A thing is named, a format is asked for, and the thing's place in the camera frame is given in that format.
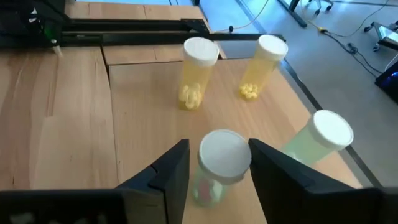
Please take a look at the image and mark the yellow medicine bottle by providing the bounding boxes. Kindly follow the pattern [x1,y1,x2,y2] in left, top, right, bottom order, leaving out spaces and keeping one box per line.
[178,36,220,111]
[238,34,289,101]

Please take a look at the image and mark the teal bottle with red pill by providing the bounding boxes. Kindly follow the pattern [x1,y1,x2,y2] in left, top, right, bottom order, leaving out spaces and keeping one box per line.
[190,129,252,208]

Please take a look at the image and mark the small wheeled cart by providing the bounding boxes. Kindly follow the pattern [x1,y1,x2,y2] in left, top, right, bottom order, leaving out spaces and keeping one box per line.
[363,21,398,52]

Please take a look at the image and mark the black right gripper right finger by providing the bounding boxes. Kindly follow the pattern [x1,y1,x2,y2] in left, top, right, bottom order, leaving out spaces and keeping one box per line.
[248,138,371,224]

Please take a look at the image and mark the yellow power cable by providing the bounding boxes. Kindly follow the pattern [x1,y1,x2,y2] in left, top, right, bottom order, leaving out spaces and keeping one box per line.
[216,0,271,34]

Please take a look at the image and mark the teal medicine bottle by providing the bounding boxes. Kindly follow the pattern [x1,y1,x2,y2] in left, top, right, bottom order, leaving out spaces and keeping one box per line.
[280,109,354,168]

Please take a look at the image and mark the wooden shelf with black legs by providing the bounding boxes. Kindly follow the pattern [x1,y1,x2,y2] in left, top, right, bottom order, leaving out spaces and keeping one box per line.
[107,32,364,224]

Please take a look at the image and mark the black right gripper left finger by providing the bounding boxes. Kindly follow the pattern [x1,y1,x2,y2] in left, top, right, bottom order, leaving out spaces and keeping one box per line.
[116,139,190,224]

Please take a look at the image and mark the black floor cables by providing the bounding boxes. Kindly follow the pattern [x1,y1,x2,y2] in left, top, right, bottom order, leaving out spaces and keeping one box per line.
[323,27,384,78]

